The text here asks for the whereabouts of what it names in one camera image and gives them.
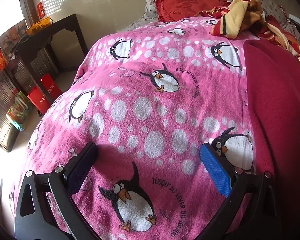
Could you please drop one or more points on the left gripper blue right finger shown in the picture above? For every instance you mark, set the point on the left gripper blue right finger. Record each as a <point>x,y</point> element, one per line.
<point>234,184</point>

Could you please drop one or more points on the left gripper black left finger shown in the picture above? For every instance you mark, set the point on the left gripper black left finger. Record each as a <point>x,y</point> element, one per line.
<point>34,218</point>

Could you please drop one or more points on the dark red sweater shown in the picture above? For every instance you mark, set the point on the dark red sweater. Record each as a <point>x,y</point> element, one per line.
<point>273,79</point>

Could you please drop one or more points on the colourful green gift bag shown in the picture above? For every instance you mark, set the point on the colourful green gift bag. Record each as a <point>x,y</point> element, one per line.
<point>19,111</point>

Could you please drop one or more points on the red gift bag front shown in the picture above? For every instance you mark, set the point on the red gift bag front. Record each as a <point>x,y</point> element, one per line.
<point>39,100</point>

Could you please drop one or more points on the red gift bag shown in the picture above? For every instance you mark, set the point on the red gift bag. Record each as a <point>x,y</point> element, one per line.
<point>39,100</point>
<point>50,85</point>

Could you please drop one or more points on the red gift bag rear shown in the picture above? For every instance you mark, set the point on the red gift bag rear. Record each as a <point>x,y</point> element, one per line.
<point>50,85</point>

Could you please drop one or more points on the pink penguin blanket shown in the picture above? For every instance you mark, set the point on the pink penguin blanket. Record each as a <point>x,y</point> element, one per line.
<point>149,99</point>

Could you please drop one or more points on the yellow red blanket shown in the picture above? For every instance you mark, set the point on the yellow red blanket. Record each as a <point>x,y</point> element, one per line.
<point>241,15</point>

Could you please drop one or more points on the dark wooden table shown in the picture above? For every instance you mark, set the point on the dark wooden table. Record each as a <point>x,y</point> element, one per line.
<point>28,51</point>

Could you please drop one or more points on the orange plastic basket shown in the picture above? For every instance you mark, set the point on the orange plastic basket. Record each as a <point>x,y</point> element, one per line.
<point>39,26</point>

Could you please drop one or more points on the red heart cushion left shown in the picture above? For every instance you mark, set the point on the red heart cushion left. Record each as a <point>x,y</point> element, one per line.
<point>174,10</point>

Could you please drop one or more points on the red wall decoration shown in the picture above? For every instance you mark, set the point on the red wall decoration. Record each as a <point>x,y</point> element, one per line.
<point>40,10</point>

